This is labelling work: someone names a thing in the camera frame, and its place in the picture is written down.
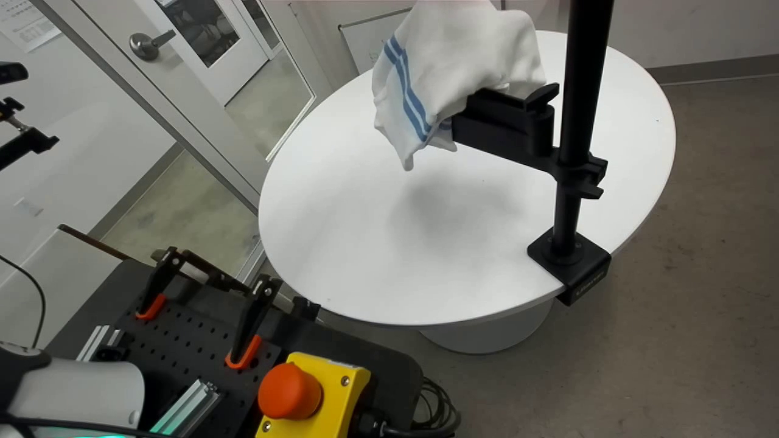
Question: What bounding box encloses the orange handled clamp left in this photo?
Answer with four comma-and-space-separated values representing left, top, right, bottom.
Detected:
135, 245, 189, 320

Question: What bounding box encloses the white door with handle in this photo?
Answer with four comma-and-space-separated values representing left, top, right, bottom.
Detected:
33, 0, 269, 211

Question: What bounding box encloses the black coiled cable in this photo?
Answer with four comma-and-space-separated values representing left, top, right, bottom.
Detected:
363, 375, 462, 438

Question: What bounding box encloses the white towel with blue stripes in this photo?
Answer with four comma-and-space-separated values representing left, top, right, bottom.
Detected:
372, 0, 548, 169

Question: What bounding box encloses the black pole table clamp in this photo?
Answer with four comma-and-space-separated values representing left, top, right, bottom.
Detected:
528, 0, 613, 307

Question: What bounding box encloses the orange handled clamp right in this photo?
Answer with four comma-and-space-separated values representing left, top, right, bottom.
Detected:
225, 275, 280, 371

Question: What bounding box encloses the orange handled clamp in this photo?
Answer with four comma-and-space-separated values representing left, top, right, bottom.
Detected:
135, 245, 189, 320
225, 275, 280, 371

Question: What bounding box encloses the yellow emergency stop box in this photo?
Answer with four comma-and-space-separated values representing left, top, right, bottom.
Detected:
257, 352, 372, 438

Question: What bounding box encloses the black perforated breadboard plate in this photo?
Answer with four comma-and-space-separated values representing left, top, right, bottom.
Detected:
50, 261, 423, 438

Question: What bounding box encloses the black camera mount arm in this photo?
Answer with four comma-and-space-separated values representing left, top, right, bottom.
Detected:
451, 83, 561, 162

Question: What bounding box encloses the silver aluminium extrusion piece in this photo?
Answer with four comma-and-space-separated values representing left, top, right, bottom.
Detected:
152, 379, 221, 438

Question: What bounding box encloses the black tripod bracket left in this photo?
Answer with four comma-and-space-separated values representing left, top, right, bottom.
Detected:
0, 61, 60, 169

